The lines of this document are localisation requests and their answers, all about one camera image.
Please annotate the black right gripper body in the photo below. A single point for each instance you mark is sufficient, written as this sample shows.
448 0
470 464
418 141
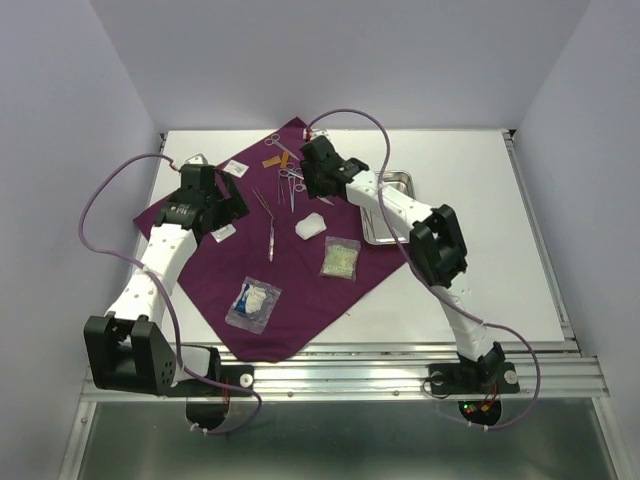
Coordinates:
312 180

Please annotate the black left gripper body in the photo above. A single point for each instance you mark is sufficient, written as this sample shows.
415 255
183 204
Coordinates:
220 211

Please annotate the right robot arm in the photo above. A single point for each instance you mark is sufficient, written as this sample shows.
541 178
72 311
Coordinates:
437 250

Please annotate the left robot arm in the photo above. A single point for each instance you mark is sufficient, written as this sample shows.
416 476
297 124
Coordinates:
126 348

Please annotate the long steel forceps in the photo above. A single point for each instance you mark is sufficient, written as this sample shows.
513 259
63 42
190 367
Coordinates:
263 203

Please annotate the white sterile pouch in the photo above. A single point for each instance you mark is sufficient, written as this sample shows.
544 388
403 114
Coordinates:
223 233

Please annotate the steel hemostat forceps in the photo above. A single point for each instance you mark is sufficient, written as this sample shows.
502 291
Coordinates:
295 182

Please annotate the small white label packet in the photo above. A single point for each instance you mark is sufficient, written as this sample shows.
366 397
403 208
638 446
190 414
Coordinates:
235 168

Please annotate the white folded gauze pad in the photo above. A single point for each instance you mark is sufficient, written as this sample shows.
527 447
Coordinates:
310 226

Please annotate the small steel scissors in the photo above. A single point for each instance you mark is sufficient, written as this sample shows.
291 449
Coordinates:
275 140

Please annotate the green-white sealed packet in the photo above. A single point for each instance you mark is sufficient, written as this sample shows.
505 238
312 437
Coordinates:
340 259

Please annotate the purple cloth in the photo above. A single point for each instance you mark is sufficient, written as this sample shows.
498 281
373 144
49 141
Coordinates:
309 302

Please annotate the blue-white gauze packet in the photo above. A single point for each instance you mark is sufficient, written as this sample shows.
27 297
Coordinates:
253 306

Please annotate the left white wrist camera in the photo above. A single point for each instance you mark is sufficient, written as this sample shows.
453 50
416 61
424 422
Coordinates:
198 159

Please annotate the steel scalpel handle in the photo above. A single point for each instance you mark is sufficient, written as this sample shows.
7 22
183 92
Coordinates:
271 245

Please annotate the aluminium front rail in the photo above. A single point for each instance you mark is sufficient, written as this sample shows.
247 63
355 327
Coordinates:
334 372

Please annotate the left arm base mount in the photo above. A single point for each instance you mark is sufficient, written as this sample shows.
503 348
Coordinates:
220 397

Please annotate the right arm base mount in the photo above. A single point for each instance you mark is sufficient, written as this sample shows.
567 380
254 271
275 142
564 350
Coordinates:
479 383

